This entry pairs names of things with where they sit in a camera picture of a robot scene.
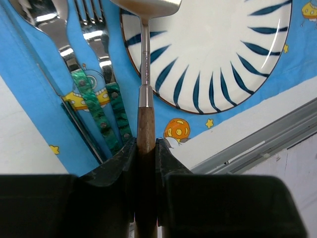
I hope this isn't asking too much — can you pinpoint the white blue striped plate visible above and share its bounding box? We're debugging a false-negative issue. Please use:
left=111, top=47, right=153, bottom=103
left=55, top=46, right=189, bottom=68
left=119, top=0, right=293, bottom=115

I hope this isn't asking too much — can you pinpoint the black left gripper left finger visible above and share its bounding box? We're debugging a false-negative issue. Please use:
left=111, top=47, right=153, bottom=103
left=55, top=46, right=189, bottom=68
left=0, top=139, right=136, bottom=238

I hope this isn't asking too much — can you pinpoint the silver fork teal handle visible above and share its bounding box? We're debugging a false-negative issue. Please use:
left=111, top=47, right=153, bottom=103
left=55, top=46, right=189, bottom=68
left=74, top=0, right=132, bottom=143

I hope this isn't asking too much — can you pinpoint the silver knife teal handle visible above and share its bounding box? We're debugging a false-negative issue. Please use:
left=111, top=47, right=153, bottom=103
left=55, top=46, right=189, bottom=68
left=0, top=0, right=105, bottom=164

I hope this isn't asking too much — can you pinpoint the blue cartoon placemat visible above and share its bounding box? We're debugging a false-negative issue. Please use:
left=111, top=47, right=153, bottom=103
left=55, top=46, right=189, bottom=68
left=0, top=0, right=317, bottom=176

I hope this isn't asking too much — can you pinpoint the aluminium table frame rail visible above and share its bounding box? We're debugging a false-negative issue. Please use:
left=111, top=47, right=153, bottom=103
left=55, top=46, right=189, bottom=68
left=192, top=99, right=317, bottom=174

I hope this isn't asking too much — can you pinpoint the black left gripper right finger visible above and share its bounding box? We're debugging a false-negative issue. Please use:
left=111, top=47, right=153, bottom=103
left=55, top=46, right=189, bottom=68
left=155, top=139, right=308, bottom=238

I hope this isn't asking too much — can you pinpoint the silver spoon teal handle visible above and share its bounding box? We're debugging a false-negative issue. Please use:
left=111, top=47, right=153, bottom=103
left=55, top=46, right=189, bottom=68
left=10, top=0, right=121, bottom=158

